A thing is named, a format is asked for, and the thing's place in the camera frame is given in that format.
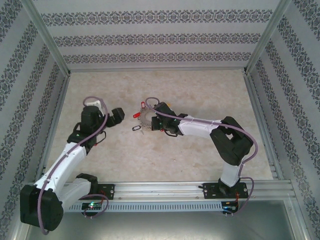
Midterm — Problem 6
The silver keyring chain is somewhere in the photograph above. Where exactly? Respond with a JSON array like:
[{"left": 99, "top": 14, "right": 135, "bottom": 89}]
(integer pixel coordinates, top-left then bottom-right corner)
[{"left": 138, "top": 104, "right": 161, "bottom": 132}]

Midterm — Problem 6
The left circuit board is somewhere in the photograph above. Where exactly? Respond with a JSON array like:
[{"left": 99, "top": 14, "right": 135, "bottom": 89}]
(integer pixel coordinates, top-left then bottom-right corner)
[{"left": 82, "top": 201, "right": 103, "bottom": 211}]

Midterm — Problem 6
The circuit board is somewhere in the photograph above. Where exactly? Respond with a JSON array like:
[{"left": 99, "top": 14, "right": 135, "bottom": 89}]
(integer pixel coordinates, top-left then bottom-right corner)
[
  {"left": 222, "top": 203, "right": 238, "bottom": 214},
  {"left": 82, "top": 201, "right": 103, "bottom": 211}
]

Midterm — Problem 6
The grey metal panel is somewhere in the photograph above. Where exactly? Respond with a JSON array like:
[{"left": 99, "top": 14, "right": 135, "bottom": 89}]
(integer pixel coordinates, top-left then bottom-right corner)
[{"left": 23, "top": 212, "right": 305, "bottom": 240}]

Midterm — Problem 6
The right circuit board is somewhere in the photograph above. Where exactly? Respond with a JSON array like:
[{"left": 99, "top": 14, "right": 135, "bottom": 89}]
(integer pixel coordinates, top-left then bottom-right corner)
[{"left": 222, "top": 203, "right": 238, "bottom": 214}]

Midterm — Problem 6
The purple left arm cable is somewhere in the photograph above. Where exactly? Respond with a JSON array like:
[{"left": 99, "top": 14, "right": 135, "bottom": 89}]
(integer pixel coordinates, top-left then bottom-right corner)
[{"left": 37, "top": 96, "right": 111, "bottom": 236}]

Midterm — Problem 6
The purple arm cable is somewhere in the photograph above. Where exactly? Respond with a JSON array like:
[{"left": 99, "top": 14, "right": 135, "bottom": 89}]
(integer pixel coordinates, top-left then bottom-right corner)
[
  {"left": 37, "top": 96, "right": 111, "bottom": 236},
  {"left": 145, "top": 96, "right": 260, "bottom": 216}
]

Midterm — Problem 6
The aluminium side rail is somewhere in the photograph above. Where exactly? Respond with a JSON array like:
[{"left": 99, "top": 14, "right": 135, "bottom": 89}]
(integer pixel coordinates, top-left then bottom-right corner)
[
  {"left": 243, "top": 72, "right": 286, "bottom": 181},
  {"left": 37, "top": 72, "right": 71, "bottom": 181}
]

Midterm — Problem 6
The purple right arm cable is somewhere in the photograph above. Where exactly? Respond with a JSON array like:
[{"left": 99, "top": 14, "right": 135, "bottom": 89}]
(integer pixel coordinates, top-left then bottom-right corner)
[{"left": 145, "top": 96, "right": 260, "bottom": 216}]

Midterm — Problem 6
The aluminium mounting rail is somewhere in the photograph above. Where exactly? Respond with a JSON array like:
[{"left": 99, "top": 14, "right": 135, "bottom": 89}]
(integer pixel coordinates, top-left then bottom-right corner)
[{"left": 62, "top": 181, "right": 293, "bottom": 201}]

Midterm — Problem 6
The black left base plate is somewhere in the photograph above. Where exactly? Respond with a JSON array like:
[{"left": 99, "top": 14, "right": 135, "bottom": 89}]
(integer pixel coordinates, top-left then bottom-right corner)
[{"left": 96, "top": 183, "right": 116, "bottom": 201}]

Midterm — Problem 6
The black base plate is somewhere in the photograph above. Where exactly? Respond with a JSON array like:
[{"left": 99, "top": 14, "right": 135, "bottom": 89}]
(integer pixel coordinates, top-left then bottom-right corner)
[
  {"left": 202, "top": 182, "right": 248, "bottom": 201},
  {"left": 96, "top": 183, "right": 116, "bottom": 201}
]

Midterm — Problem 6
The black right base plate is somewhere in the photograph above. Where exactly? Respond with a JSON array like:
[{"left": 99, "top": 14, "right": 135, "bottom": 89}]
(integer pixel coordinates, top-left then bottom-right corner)
[{"left": 202, "top": 182, "right": 248, "bottom": 201}]

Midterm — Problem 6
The slotted white cable duct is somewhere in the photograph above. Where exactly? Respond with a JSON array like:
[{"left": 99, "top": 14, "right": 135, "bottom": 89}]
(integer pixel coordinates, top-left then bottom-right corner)
[{"left": 67, "top": 201, "right": 224, "bottom": 213}]

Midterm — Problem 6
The aluminium frame post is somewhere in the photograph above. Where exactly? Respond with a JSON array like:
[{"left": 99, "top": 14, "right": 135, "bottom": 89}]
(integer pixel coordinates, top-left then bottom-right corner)
[
  {"left": 243, "top": 0, "right": 293, "bottom": 75},
  {"left": 27, "top": 0, "right": 71, "bottom": 76}
]

